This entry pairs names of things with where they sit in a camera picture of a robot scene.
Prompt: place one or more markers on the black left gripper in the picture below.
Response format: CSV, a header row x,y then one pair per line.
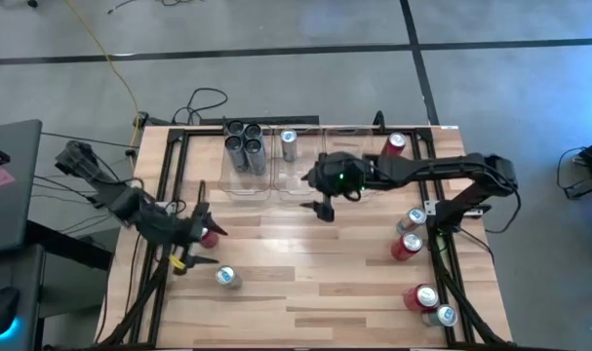
x,y
188,236

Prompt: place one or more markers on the clear plastic bin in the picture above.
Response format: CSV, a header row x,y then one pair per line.
x,y
349,141
247,187
290,180

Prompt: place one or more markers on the black chair caster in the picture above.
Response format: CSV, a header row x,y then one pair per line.
x,y
32,3

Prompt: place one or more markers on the black computer mouse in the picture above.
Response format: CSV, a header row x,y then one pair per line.
x,y
2,309

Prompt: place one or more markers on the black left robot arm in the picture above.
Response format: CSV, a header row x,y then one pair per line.
x,y
115,200

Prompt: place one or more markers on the red cola can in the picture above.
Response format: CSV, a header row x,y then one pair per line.
x,y
422,297
397,141
407,245
210,240

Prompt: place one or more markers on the blue silver energy can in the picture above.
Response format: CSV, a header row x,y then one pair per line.
x,y
226,276
413,218
445,315
288,141

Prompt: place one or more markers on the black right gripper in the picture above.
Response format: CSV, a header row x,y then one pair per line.
x,y
339,175

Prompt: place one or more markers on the black table clamp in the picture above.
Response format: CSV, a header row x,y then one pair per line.
x,y
142,119
379,122

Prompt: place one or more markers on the silver corner bracket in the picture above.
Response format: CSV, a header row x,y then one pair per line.
x,y
432,208

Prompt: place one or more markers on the white tape strip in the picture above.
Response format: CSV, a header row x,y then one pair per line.
x,y
449,127

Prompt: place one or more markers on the dark grey desk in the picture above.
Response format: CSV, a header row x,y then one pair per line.
x,y
29,292

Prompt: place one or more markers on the black metal table frame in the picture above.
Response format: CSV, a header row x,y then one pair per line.
x,y
174,132

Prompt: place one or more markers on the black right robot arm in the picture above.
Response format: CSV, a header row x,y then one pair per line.
x,y
437,168

